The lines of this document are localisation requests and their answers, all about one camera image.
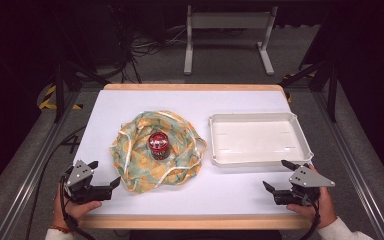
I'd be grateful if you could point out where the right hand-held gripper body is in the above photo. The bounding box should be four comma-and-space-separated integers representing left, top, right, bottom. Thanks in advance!
273, 165, 336, 206

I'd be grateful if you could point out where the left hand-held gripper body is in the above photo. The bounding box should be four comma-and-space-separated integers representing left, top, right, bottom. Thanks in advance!
61, 159, 113, 205

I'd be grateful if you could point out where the person's left hand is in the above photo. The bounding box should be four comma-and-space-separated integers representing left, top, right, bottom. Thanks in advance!
52, 189, 103, 231

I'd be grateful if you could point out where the person's right hand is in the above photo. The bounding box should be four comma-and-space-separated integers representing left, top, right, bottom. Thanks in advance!
285, 186, 338, 230

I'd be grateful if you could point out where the green orange-print cloth bag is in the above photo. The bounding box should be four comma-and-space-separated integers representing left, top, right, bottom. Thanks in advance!
109, 109, 208, 194

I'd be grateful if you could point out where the white plastic tray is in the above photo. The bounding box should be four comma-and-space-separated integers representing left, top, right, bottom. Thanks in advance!
208, 111, 315, 168

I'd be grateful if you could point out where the red round can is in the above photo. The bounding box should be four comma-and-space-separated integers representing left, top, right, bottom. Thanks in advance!
147, 131, 172, 161

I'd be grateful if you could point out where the yellow black striped tape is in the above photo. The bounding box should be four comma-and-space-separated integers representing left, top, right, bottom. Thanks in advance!
39, 84, 83, 111
281, 73, 316, 104

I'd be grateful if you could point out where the person's dark clothing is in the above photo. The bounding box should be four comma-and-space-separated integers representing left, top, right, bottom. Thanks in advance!
129, 229, 283, 240

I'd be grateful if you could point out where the black metal stand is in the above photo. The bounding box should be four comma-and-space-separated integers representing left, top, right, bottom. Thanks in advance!
279, 9, 341, 124
51, 6, 111, 124

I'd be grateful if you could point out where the white metal stand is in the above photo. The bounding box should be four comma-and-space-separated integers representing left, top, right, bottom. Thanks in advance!
183, 4, 279, 76

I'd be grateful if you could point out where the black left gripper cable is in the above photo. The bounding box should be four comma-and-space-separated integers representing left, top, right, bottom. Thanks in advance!
58, 174, 97, 240

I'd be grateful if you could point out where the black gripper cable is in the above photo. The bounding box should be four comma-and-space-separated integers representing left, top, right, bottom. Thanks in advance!
58, 174, 97, 240
298, 196, 322, 240

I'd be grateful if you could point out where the black floor cable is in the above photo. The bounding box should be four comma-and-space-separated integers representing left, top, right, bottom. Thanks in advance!
24, 125, 87, 240

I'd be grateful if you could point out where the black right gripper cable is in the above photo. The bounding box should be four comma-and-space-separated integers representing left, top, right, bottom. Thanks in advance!
298, 196, 322, 240

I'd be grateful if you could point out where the aluminium floor rail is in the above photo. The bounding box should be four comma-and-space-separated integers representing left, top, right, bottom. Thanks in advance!
0, 89, 81, 240
311, 89, 384, 240

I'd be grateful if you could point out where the orange bracelet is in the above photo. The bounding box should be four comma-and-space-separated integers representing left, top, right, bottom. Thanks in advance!
49, 225, 73, 234

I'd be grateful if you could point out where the bundle of black floor cables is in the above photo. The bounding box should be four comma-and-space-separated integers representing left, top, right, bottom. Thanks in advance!
108, 6, 188, 84

